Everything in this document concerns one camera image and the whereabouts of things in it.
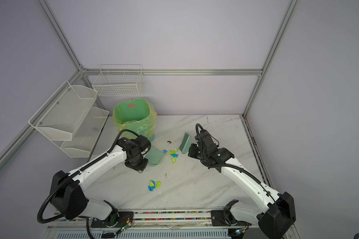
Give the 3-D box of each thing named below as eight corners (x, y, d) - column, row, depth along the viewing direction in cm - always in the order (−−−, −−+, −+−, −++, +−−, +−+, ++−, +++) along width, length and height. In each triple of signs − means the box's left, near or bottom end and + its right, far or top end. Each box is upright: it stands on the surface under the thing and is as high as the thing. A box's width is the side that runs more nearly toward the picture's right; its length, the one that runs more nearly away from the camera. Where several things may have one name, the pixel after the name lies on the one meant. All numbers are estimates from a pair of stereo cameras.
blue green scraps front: (148, 191, 85) (147, 190, 83) (150, 181, 88) (149, 179, 87) (160, 191, 85) (159, 190, 83) (161, 181, 88) (160, 180, 87)
